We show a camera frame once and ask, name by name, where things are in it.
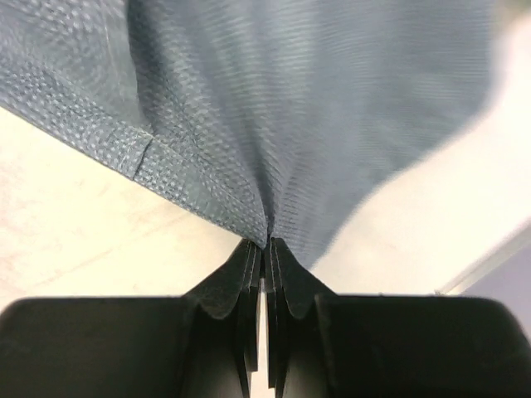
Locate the blue-grey fabric pillowcase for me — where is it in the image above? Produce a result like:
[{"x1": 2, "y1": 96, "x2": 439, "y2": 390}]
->
[{"x1": 1, "y1": 1, "x2": 497, "y2": 266}]

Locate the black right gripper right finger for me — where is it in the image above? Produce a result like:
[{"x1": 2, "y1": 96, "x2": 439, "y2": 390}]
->
[{"x1": 264, "y1": 239, "x2": 530, "y2": 397}]

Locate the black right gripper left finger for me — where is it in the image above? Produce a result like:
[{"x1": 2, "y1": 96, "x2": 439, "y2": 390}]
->
[{"x1": 1, "y1": 240, "x2": 261, "y2": 397}]

